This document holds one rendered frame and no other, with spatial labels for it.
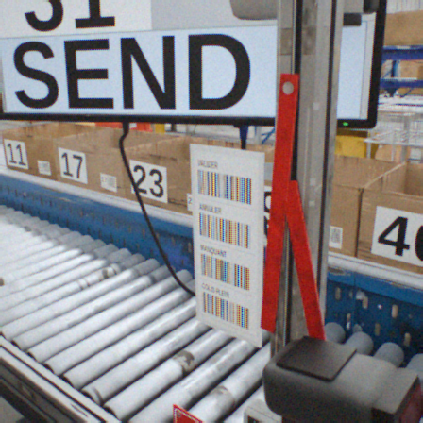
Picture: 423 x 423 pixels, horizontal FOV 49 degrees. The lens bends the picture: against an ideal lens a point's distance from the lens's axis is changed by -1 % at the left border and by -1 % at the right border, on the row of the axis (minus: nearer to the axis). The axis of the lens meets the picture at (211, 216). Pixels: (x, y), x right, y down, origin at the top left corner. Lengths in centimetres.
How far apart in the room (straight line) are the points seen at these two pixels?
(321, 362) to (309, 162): 16
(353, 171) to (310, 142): 98
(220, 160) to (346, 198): 65
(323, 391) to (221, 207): 19
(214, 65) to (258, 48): 5
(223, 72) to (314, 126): 18
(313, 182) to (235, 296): 15
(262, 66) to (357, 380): 32
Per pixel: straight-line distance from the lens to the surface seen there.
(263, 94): 51
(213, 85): 53
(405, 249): 104
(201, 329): 108
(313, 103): 38
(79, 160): 169
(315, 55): 37
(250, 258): 44
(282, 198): 40
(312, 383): 39
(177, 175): 133
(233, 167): 42
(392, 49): 570
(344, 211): 107
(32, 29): 65
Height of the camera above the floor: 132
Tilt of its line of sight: 19 degrees down
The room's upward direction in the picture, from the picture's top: 1 degrees counter-clockwise
